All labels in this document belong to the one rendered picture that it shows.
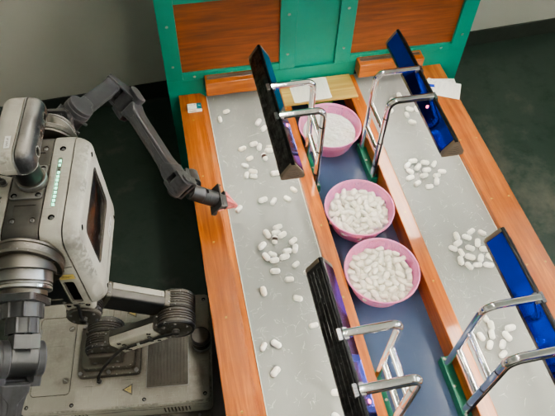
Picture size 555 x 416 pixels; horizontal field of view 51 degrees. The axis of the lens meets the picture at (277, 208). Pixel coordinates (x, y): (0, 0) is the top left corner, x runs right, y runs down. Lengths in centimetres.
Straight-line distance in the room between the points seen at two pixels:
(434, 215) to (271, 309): 74
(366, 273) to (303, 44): 104
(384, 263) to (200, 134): 92
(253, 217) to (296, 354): 56
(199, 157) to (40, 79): 153
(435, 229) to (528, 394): 65
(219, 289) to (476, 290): 89
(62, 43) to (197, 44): 120
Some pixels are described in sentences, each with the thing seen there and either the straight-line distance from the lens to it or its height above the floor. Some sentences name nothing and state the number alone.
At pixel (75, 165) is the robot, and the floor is 145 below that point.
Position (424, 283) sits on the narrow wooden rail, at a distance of 210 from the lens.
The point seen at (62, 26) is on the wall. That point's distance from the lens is 344.
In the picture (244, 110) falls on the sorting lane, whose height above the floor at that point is 74.
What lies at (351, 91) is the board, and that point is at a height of 78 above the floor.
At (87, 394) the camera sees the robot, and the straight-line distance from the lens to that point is 224.
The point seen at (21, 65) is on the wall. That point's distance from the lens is 360.
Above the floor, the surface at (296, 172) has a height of 108.
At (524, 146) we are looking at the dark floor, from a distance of 377.
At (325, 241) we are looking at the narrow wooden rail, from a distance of 211.
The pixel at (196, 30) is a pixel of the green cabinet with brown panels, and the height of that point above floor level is 108.
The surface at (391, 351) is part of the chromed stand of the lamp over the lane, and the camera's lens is 171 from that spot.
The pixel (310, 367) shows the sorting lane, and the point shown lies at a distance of 191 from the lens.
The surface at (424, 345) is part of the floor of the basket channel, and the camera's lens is 207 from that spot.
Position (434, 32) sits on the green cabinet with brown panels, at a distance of 277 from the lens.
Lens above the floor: 251
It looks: 53 degrees down
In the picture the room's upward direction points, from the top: 2 degrees clockwise
